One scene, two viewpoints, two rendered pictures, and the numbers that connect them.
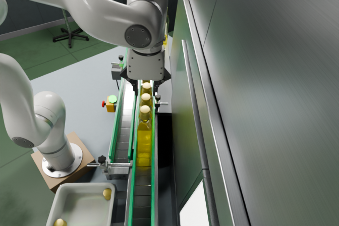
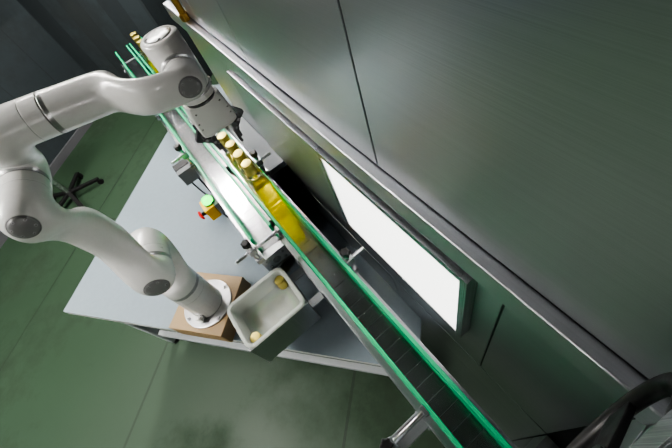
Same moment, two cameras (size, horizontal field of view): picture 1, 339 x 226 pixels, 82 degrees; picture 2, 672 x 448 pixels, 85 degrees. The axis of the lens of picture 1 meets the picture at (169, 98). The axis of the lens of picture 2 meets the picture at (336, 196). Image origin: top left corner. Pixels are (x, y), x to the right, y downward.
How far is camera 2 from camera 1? 0.47 m
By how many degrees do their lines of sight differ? 7
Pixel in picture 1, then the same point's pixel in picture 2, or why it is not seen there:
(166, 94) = (261, 148)
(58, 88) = not seen: hidden behind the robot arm
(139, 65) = (206, 117)
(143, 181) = (304, 239)
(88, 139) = (218, 270)
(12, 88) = (108, 233)
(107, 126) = (227, 241)
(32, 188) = (200, 400)
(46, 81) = not seen: hidden behind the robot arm
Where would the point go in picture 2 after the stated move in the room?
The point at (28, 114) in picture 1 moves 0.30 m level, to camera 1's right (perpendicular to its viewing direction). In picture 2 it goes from (140, 252) to (236, 198)
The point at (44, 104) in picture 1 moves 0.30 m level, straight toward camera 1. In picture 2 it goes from (143, 241) to (227, 253)
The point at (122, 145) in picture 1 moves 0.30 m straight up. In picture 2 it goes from (256, 228) to (213, 178)
